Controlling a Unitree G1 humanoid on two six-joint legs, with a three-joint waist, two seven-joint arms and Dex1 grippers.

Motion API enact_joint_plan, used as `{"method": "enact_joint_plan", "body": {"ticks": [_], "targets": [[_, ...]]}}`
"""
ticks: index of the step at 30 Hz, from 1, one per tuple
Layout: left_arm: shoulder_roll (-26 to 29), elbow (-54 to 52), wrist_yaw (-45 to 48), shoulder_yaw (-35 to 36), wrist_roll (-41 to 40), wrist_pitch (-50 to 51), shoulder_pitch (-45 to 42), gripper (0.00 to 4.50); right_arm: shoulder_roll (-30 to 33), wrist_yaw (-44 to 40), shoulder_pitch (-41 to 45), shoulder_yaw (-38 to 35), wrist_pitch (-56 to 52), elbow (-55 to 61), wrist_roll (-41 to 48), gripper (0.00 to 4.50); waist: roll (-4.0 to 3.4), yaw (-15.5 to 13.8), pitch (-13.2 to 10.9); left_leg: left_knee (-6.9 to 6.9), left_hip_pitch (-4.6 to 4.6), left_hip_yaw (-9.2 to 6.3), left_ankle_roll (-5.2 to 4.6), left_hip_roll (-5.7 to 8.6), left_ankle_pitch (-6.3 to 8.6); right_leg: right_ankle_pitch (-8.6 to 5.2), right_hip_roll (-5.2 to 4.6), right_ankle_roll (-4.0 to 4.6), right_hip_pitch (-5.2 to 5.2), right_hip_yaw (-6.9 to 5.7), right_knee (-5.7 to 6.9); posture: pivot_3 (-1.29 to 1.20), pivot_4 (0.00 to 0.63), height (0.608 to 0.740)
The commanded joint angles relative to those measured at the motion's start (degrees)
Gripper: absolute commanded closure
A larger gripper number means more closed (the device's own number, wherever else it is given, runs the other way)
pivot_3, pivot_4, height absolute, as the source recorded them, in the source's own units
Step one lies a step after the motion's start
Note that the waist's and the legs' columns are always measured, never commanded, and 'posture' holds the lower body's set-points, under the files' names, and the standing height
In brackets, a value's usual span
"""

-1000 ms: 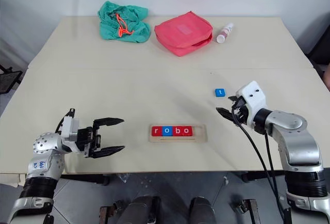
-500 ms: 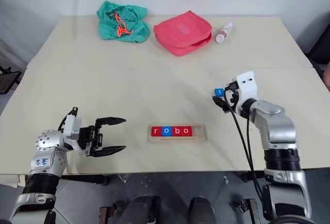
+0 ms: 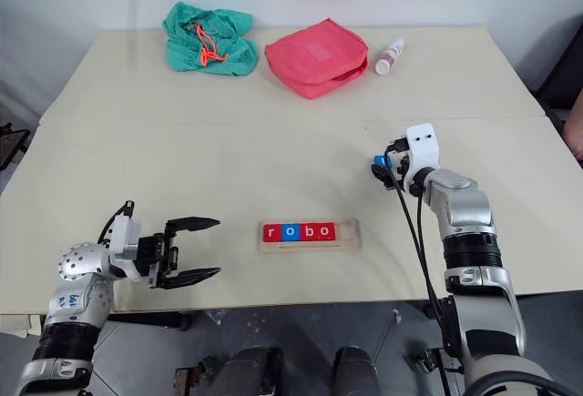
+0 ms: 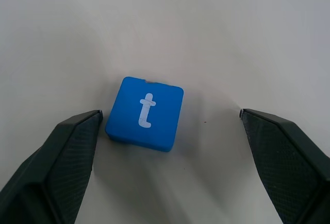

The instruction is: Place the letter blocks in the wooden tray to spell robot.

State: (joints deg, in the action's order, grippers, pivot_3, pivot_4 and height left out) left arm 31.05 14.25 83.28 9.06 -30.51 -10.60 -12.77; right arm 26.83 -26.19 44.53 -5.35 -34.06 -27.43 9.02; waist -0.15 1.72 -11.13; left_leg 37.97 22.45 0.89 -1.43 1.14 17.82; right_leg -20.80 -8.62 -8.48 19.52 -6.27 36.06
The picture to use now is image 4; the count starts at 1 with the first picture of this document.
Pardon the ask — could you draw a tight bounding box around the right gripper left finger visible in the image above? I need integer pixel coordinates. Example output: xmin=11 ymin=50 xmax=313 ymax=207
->
xmin=0 ymin=109 xmax=104 ymax=224

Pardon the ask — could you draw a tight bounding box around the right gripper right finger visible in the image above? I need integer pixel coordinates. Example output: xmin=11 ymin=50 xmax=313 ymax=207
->
xmin=239 ymin=108 xmax=330 ymax=224

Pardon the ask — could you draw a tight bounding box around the blue letter tile t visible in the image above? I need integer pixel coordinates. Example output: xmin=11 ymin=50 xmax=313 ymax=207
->
xmin=105 ymin=76 xmax=185 ymax=152

